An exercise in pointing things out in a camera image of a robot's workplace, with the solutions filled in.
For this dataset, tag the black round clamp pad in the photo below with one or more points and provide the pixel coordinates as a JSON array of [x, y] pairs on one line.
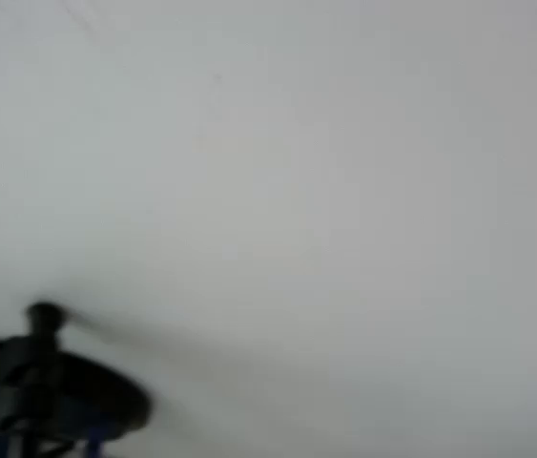
[[72, 386]]

